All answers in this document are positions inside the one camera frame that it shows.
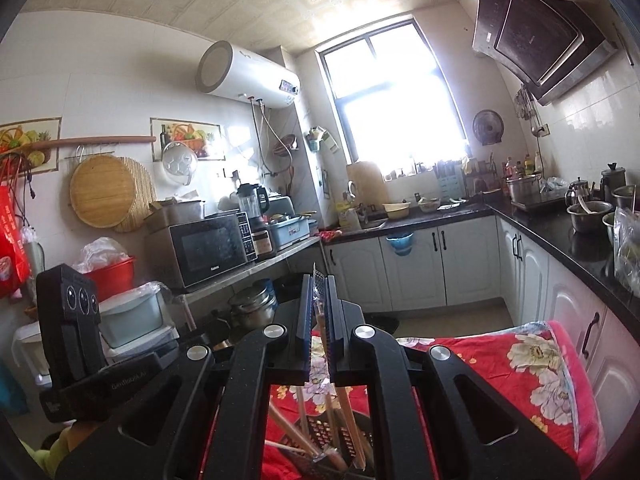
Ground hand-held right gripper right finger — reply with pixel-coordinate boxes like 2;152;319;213
325;275;581;480

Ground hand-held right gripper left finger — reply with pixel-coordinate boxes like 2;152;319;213
55;274;317;480

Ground black mesh utensil holder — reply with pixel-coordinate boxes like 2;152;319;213
265;262;372;480

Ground pale wooden chopstick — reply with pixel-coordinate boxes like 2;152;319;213
265;439;313;457

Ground person's left forearm green sleeve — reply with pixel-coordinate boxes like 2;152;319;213
21;427;77;480

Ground white plastic bucket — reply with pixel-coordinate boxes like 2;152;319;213
12;322;52;387

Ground steel cooking pot with lid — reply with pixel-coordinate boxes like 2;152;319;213
228;285;279;332

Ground steel shelf table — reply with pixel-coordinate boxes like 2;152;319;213
170;236;322;307

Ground light blue plastic container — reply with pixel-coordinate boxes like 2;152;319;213
98;282;169;349

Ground red plastic basin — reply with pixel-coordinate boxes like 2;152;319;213
82;256;136;304

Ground blue dish rack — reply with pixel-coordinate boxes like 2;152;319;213
269;214;312;252

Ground clear plastic bag in basin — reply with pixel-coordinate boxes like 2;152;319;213
74;237;132;274

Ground blue bowl on cabinet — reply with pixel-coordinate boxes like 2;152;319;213
385;232;415;259

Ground red shopping bag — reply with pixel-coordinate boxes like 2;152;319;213
0;185;32;300

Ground black microwave oven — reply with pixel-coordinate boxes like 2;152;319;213
167;210;259;292

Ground black blender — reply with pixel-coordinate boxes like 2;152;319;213
236;182;271;232

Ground pale wooden cutting board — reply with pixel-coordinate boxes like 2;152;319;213
346;161;389;207

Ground white kitchen cabinets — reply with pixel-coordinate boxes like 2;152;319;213
322;214;640;411

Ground round bamboo cutting board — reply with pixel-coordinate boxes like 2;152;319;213
69;155;137;229

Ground round woven mat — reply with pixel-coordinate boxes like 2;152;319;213
112;156;157;234

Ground metal box appliance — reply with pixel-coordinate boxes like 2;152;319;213
144;200;207;262

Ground red floral blanket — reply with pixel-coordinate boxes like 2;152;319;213
200;320;609;480

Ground green hanging organizer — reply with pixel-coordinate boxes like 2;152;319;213
305;126;342;154

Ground white round mesh cover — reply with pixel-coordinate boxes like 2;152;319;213
161;141;199;189

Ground wooden rolling pin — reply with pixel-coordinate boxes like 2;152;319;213
39;135;157;150

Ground large steel stockpot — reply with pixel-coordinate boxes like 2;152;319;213
506;172;544;204

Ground kitchen window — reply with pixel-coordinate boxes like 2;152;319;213
315;17;469;177

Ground steel baking tray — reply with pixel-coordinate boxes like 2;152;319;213
510;192;569;212

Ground black kitchen countertop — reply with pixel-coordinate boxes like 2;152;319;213
320;200;640;331

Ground white electric water heater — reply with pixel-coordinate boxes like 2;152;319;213
197;40;301;109

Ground small steel teapot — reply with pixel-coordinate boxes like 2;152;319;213
565;177;592;207

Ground steel bowl with spoon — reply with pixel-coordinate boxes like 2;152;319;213
567;200;614;234

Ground hanging steel ladles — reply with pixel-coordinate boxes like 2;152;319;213
515;85;547;137

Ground tall steel kettle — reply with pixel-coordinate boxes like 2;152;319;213
600;162;629;202

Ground black range hood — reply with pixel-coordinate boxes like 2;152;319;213
472;0;619;107

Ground fruit picture wall tile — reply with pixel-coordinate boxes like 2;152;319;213
0;117;63;174
150;117;225;163

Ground round wall exhaust fan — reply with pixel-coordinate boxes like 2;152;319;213
472;109;505;147

